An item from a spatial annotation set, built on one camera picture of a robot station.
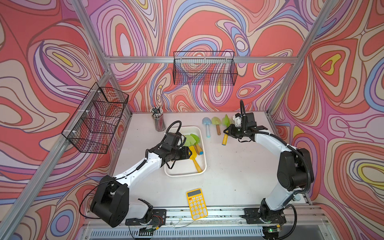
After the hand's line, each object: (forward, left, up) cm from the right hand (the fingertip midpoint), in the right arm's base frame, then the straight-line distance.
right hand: (225, 134), depth 92 cm
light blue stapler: (-35, -33, -10) cm, 49 cm away
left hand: (-13, +22, 0) cm, 25 cm away
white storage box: (-15, +25, -11) cm, 31 cm away
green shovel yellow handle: (+3, +18, -10) cm, 21 cm away
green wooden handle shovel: (+3, +23, -10) cm, 25 cm away
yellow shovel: (-10, +21, -10) cm, 25 cm away
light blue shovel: (+22, +9, -11) cm, 26 cm away
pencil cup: (+14, +43, +7) cm, 46 cm away
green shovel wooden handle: (+22, +1, -12) cm, 25 cm away
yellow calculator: (-36, +20, -11) cm, 42 cm away
